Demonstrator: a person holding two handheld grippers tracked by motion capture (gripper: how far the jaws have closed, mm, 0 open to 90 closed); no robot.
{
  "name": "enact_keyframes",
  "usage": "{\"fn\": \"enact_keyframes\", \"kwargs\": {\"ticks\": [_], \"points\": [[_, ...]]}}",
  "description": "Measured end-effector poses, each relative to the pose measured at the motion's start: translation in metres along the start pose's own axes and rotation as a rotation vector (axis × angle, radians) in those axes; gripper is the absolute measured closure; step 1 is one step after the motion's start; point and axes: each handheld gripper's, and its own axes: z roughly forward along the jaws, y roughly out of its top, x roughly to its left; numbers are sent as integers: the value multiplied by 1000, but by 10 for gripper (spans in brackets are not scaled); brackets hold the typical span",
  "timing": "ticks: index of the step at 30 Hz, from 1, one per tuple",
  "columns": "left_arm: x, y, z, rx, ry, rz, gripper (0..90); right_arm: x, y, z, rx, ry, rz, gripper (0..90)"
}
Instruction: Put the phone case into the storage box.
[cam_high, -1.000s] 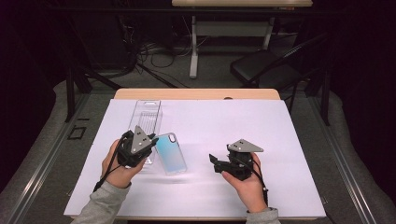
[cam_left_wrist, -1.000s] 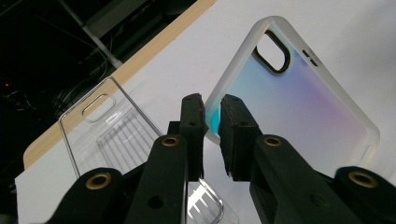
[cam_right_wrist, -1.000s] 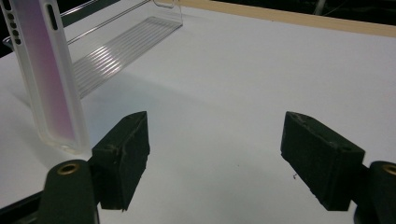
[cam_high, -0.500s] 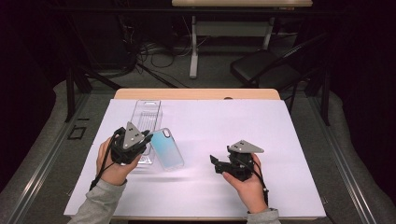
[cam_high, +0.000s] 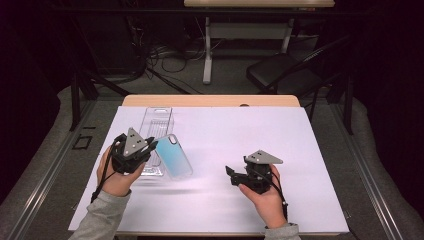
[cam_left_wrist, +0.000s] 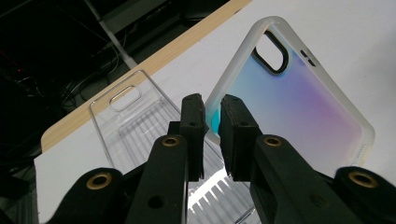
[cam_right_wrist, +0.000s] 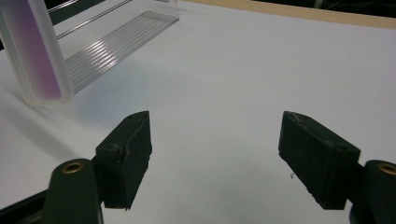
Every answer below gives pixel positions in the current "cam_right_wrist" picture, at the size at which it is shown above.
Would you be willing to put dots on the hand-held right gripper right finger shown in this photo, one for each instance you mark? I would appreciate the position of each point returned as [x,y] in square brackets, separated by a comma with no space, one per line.
[317,158]

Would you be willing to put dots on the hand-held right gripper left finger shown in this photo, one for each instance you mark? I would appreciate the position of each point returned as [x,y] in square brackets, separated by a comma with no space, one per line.
[124,158]

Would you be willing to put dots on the clear plastic ribbed box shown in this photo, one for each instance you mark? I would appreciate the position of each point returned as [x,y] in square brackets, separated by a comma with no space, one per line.
[118,46]

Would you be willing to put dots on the blue translucent phone case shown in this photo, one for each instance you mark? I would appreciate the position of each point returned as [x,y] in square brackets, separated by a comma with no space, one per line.
[34,46]

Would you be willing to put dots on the white table sheet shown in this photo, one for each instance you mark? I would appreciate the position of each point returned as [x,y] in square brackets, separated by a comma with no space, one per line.
[233,77]

